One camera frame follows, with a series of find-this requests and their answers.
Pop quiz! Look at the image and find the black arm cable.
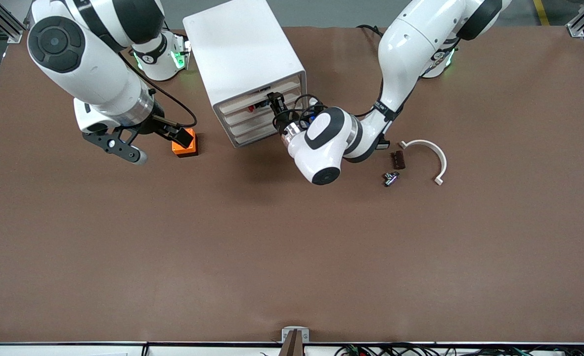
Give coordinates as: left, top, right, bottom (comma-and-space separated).
355, 24, 387, 40
118, 48, 198, 129

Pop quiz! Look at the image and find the brown table mat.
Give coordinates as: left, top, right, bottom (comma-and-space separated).
0, 26, 584, 344

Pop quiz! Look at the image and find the white curved pipe clamp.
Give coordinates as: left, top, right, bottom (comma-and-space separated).
399, 139, 448, 186

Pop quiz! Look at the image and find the white table edge rail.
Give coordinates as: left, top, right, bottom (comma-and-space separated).
0, 341, 584, 356

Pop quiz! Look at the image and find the white drawer cabinet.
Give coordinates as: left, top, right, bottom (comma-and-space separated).
182, 0, 307, 148

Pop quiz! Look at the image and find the translucent white plastic drawer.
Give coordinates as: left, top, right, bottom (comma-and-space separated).
218, 79, 303, 114
226, 118, 281, 136
231, 128, 285, 147

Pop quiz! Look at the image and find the orange box with round hole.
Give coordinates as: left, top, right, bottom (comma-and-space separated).
172, 128, 199, 158

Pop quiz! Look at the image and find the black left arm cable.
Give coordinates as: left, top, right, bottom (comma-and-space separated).
355, 24, 387, 40

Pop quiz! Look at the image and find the white tray corner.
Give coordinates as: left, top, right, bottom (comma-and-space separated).
223, 101, 278, 125

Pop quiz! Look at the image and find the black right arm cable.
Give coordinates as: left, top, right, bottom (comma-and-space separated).
118, 48, 198, 129

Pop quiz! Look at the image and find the black cable bundle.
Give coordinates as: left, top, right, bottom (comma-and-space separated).
335, 343, 584, 356

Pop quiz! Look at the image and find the metal bracket with brown post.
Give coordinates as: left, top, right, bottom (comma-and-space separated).
278, 327, 310, 356

